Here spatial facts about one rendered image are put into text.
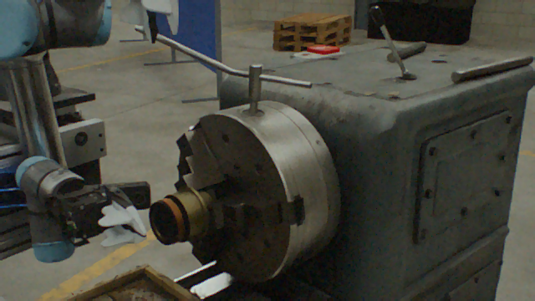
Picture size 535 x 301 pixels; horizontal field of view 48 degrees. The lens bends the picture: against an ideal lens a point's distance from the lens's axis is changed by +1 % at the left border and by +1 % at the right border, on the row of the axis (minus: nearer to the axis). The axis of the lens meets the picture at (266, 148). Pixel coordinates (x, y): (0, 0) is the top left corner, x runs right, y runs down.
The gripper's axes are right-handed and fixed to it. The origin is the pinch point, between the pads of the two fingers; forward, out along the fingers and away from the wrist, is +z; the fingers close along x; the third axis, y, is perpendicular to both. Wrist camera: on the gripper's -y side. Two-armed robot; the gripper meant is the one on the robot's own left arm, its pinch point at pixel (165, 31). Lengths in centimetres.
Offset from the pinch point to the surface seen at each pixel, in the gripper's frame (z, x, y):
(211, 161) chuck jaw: 22.9, -4.0, -5.6
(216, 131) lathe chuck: 17.8, -2.6, -7.1
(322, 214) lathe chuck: 35.2, 11.5, -14.4
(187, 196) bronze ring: 26.9, -0.7, 2.9
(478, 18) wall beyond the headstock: -31, -432, -916
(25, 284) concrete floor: 75, -206, -30
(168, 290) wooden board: 45.4, -17.2, 1.4
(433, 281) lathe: 58, 10, -43
